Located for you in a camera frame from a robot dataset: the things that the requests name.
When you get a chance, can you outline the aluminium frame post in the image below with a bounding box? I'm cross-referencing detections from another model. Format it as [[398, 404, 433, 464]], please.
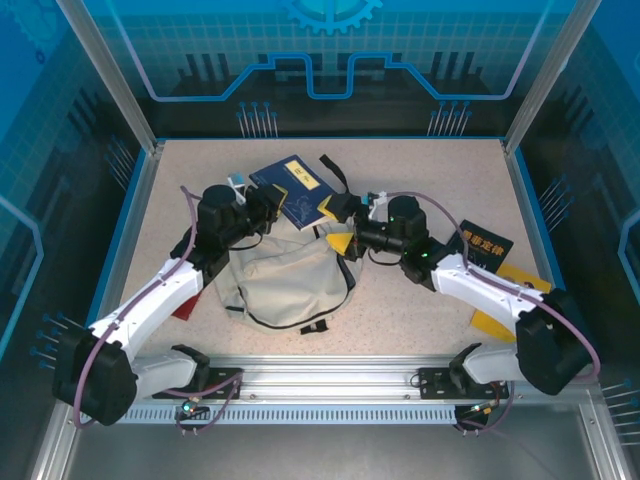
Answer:
[[502, 0, 599, 156], [54, 0, 166, 154]]

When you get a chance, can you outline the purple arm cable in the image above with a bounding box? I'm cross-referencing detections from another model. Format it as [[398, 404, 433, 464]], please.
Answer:
[[72, 184, 251, 437], [384, 189, 601, 437]]

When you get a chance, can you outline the red notebook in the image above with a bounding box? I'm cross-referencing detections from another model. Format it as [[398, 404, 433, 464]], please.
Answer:
[[172, 292, 203, 321]]

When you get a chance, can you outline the black book with yellow title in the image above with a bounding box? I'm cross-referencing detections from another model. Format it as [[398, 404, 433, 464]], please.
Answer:
[[446, 218, 516, 275]]

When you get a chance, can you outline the aluminium side rail blue edge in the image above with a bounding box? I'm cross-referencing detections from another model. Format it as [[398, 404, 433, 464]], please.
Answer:
[[502, 139, 589, 364], [82, 142, 166, 364]]

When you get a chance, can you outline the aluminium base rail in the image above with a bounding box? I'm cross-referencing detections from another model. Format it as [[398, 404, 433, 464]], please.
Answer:
[[64, 353, 601, 401]]

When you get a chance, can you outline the dark blue book yellow label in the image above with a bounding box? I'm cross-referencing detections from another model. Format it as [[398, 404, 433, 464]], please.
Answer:
[[248, 156, 337, 232]]

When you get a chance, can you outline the plain yellow book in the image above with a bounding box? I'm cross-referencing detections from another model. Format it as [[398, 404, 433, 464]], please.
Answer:
[[471, 263, 553, 345]]

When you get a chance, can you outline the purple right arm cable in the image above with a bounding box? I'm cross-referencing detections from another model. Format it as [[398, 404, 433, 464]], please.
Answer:
[[384, 189, 601, 437]]

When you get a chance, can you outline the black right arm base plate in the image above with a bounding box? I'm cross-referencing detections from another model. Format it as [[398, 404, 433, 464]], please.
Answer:
[[417, 366, 511, 401]]

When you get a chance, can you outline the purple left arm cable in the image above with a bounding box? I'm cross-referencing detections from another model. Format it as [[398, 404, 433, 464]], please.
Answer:
[[72, 184, 251, 437]]

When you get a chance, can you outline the white slotted cable duct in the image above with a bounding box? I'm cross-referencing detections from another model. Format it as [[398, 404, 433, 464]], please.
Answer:
[[78, 404, 484, 426]]

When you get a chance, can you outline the beige backpack with black straps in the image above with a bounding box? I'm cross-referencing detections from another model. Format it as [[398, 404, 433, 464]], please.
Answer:
[[212, 153, 364, 337]]

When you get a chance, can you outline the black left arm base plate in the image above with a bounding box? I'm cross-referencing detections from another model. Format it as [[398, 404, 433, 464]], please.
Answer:
[[152, 366, 252, 401]]

